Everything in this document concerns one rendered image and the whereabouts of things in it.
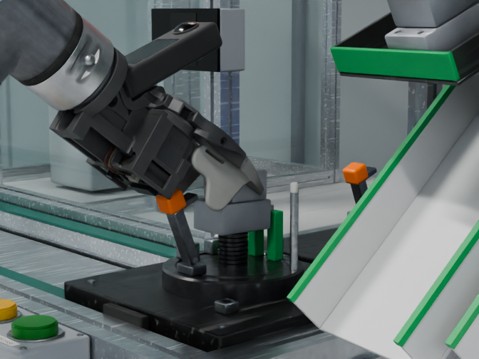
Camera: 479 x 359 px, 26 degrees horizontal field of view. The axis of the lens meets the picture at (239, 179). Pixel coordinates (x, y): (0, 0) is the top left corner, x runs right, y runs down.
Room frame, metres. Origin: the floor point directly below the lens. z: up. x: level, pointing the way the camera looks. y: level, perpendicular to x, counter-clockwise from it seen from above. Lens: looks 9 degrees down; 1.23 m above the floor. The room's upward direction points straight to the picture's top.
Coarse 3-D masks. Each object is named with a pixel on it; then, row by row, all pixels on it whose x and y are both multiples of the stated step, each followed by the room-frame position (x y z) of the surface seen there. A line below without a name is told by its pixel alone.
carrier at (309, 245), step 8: (312, 232) 1.24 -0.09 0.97; (320, 232) 1.24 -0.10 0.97; (328, 232) 1.24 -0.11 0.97; (288, 240) 1.20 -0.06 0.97; (304, 240) 1.20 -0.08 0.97; (312, 240) 1.20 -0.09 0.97; (320, 240) 1.20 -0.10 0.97; (328, 240) 1.20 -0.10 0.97; (288, 248) 1.15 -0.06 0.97; (304, 248) 1.15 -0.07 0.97; (312, 248) 1.15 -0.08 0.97; (320, 248) 1.15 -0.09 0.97; (304, 256) 1.11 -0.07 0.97; (312, 256) 1.11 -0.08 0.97
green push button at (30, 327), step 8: (16, 320) 0.87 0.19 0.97; (24, 320) 0.87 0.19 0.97; (32, 320) 0.87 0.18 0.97; (40, 320) 0.87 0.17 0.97; (48, 320) 0.87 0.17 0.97; (56, 320) 0.87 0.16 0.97; (16, 328) 0.85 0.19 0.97; (24, 328) 0.85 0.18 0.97; (32, 328) 0.85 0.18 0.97; (40, 328) 0.85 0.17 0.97; (48, 328) 0.85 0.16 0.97; (56, 328) 0.86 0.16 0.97; (16, 336) 0.85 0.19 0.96; (24, 336) 0.85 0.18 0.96; (32, 336) 0.85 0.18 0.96; (40, 336) 0.85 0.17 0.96; (48, 336) 0.85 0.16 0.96
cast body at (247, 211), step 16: (240, 192) 0.97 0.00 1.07; (208, 208) 0.97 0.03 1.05; (224, 208) 0.96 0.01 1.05; (240, 208) 0.97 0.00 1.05; (256, 208) 0.99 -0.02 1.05; (272, 208) 1.03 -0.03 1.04; (208, 224) 0.97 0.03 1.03; (224, 224) 0.96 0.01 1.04; (240, 224) 0.97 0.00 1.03; (256, 224) 0.99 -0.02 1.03
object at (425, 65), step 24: (384, 24) 0.82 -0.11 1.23; (336, 48) 0.79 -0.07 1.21; (360, 48) 0.77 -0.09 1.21; (384, 48) 0.81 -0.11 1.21; (456, 48) 0.69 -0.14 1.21; (360, 72) 0.78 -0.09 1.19; (384, 72) 0.75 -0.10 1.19; (408, 72) 0.73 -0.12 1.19; (432, 72) 0.71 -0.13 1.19; (456, 72) 0.69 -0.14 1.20
